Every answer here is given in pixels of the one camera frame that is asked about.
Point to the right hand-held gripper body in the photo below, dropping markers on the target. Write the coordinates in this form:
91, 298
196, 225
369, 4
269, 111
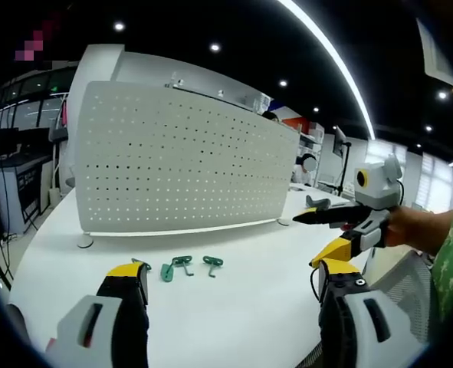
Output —
379, 188

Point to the grey curved plastic part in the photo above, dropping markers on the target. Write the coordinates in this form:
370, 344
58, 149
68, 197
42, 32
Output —
318, 201

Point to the black monitor on stand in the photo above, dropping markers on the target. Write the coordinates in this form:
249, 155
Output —
341, 142

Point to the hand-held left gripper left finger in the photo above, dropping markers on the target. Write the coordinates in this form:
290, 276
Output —
96, 329

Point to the person's right hand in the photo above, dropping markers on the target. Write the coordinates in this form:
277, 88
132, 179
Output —
398, 230

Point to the white ceiling air vent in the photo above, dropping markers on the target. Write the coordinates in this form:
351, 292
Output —
435, 50

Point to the group of ceiling spot lights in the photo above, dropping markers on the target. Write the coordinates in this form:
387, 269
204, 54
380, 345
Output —
214, 47

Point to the green hook assembly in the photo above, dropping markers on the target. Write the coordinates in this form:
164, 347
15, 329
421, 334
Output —
172, 268
212, 261
137, 261

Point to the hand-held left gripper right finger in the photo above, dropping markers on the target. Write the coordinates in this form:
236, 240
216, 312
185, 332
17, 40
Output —
360, 326

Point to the white mesh office chair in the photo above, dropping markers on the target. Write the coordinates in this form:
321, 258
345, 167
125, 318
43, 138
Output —
406, 291

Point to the black workbench with equipment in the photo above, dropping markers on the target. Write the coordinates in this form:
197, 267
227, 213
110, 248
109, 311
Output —
23, 180

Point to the white perforated mounting plate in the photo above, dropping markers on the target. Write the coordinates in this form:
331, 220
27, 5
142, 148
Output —
184, 161

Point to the long ceiling light strip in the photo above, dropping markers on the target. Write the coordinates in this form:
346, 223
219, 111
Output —
345, 73

